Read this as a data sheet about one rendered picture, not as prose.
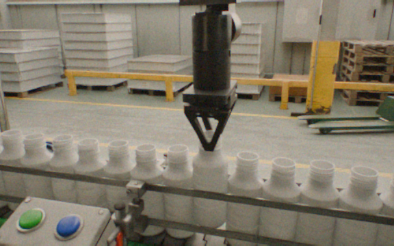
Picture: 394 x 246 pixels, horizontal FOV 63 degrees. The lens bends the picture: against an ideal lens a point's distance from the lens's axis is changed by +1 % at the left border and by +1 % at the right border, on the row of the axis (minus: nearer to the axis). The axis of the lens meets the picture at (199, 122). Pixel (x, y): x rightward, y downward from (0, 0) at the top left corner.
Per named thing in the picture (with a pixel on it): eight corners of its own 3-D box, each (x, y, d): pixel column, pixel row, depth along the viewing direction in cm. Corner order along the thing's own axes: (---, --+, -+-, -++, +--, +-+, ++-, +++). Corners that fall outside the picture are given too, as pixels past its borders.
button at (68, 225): (85, 221, 45) (83, 215, 44) (74, 240, 42) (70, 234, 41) (66, 218, 45) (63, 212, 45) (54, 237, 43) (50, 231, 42)
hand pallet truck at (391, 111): (393, 119, 467) (409, 37, 432) (421, 132, 416) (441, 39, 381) (295, 122, 455) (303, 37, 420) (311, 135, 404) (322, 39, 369)
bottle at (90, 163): (74, 219, 64) (63, 141, 59) (102, 207, 68) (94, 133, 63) (89, 232, 60) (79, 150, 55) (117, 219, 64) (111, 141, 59)
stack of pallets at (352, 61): (336, 91, 662) (343, 39, 631) (395, 93, 634) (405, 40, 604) (345, 106, 546) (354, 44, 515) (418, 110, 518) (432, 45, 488)
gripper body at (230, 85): (237, 91, 53) (239, 45, 51) (226, 108, 44) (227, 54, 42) (200, 89, 55) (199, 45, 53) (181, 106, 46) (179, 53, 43)
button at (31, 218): (48, 215, 46) (44, 209, 45) (35, 234, 44) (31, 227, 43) (31, 212, 47) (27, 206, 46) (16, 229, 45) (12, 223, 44)
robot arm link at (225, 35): (185, 7, 43) (227, 5, 42) (200, 7, 50) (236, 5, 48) (187, 59, 46) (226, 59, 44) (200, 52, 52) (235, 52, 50)
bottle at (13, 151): (45, 197, 72) (33, 127, 67) (32, 212, 66) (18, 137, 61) (18, 197, 72) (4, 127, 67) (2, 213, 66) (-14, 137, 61)
